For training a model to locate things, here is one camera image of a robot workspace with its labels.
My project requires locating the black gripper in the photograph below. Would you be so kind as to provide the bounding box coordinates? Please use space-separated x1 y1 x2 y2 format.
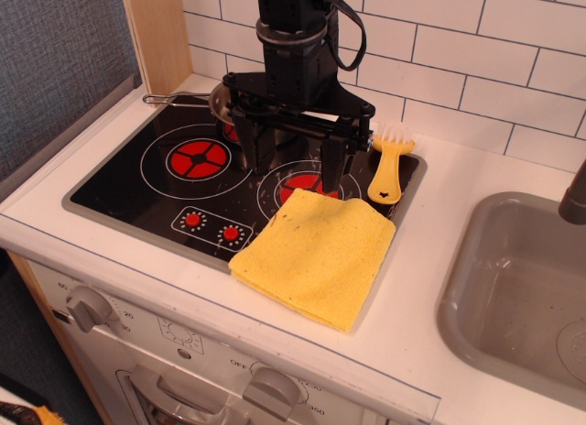
222 29 375 192

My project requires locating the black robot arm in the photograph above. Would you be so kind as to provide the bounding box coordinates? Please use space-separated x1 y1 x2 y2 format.
222 0 375 192

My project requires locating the yellow scrub brush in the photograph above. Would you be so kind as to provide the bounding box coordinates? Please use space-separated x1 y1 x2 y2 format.
367 123 416 205

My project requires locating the yellow folded cloth napkin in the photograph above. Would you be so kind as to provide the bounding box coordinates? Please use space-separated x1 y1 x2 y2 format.
229 189 396 332

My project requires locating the red right stove knob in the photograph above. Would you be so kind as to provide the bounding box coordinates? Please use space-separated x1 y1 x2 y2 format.
222 226 240 242

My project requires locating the red stove knob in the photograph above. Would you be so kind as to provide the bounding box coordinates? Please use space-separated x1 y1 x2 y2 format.
222 226 240 242
184 212 201 228

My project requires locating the black toy stovetop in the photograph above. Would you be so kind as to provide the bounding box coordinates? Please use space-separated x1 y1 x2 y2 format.
61 91 429 275

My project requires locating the red left stove knob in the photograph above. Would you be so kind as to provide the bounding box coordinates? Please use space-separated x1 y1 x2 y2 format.
184 212 201 228

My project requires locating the grey oven knob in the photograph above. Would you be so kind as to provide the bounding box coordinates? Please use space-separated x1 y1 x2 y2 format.
243 367 301 421

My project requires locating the grey sink basin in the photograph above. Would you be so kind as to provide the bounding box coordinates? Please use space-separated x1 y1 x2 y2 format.
438 191 585 409

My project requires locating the grey timer knob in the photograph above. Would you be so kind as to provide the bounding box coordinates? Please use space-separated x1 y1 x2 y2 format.
66 286 113 332

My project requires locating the grey faucet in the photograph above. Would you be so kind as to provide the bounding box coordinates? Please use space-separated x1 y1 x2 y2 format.
558 161 586 225

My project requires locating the orange fuzzy object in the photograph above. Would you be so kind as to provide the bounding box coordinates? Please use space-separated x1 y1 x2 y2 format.
0 400 65 425

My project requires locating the steel saucepan with handle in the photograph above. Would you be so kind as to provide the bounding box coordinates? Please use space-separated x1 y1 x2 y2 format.
142 83 239 144

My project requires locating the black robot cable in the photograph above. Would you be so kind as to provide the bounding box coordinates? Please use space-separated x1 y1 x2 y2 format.
325 0 368 72

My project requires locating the wooden side post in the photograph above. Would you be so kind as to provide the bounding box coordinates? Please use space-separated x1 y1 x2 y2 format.
123 0 192 94

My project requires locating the oven door with handle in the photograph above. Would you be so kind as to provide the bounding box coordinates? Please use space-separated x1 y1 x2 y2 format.
114 363 367 425

